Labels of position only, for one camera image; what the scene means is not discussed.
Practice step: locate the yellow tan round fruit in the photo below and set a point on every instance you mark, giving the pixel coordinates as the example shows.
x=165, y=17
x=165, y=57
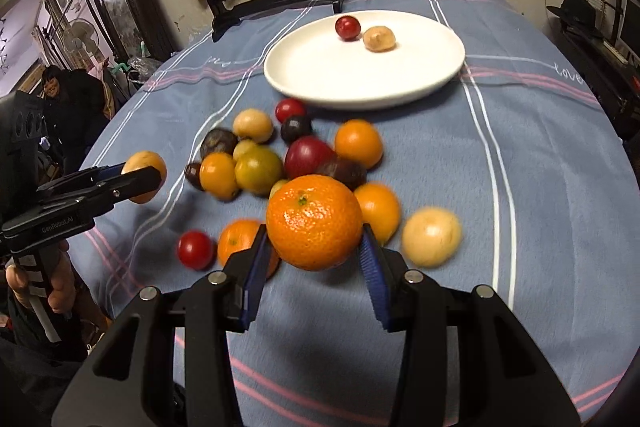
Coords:
x=142, y=162

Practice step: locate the white oval plate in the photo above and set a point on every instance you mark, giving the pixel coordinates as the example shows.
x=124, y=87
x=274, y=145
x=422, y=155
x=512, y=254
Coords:
x=350, y=72

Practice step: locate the red cherry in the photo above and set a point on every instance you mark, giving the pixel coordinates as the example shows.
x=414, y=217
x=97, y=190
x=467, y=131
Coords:
x=347, y=28

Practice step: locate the person's left forearm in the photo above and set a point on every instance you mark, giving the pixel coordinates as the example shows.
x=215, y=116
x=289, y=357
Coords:
x=75, y=339

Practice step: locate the dark brown passion fruit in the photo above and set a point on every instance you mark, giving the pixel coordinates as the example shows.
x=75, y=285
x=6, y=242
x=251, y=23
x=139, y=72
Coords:
x=218, y=143

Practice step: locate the small yellow fruit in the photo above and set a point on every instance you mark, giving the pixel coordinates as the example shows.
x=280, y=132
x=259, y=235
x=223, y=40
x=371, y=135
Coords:
x=242, y=148
x=276, y=188

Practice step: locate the tan longan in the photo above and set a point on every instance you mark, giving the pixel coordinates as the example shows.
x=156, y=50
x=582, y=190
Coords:
x=253, y=125
x=379, y=39

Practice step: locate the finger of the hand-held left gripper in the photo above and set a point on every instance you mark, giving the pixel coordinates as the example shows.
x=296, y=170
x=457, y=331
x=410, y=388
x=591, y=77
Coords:
x=85, y=176
x=135, y=184

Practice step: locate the pale yellow round fruit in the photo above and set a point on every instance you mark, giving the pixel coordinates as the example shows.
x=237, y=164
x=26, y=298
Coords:
x=431, y=237

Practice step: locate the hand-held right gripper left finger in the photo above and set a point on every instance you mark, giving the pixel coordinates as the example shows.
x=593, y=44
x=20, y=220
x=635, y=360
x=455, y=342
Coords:
x=255, y=269

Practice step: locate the dark brown chestnut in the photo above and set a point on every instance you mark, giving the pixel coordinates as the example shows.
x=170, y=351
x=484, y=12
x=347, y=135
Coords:
x=341, y=172

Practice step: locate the small dark fruit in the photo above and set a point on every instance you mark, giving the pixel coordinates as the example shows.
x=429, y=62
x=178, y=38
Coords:
x=192, y=175

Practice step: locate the orange tangerine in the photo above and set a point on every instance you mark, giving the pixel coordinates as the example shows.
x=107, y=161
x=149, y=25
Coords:
x=218, y=175
x=235, y=247
x=358, y=143
x=380, y=212

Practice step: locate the large dimpled orange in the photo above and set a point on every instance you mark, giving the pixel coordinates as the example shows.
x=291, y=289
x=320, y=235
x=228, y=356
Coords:
x=315, y=222

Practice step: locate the blue striped tablecloth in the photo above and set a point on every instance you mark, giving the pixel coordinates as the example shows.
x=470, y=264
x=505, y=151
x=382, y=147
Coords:
x=500, y=182

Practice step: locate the white standing fan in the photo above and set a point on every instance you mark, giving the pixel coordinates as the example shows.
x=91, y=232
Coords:
x=80, y=34

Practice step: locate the red cherry tomato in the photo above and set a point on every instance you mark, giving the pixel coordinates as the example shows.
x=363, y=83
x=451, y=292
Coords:
x=290, y=109
x=195, y=249

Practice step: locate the large red apple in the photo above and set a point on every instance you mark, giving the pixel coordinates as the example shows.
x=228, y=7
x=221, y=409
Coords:
x=308, y=155

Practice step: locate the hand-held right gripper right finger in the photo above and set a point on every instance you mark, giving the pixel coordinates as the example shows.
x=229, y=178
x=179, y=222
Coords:
x=372, y=277

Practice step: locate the computer monitor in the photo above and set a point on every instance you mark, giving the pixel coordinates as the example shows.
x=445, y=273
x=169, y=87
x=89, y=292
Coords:
x=627, y=22

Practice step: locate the black hat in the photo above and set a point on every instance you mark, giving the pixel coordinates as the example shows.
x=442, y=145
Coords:
x=577, y=9

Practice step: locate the person's left hand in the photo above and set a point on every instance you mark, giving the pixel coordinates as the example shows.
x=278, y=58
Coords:
x=60, y=279

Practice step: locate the dark purple plum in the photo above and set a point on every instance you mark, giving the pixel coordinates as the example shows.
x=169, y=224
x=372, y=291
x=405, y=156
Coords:
x=296, y=129

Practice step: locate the green yellow mandarin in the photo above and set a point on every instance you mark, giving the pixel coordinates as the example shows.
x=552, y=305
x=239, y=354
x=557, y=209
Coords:
x=258, y=169

